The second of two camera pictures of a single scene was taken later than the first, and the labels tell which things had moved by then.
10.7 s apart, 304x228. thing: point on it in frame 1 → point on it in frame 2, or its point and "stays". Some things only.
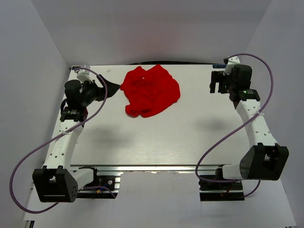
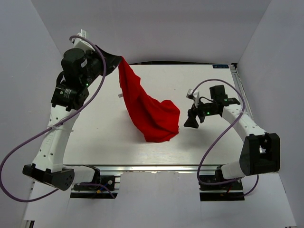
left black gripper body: (91, 93) → (95, 67)
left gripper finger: (111, 90) → (111, 61)
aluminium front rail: (149, 168) stays
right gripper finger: (223, 88) → (191, 122)
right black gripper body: (218, 76) → (203, 110)
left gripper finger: (111, 87) → (111, 61)
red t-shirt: (149, 92) → (158, 119)
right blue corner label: (219, 66) stays
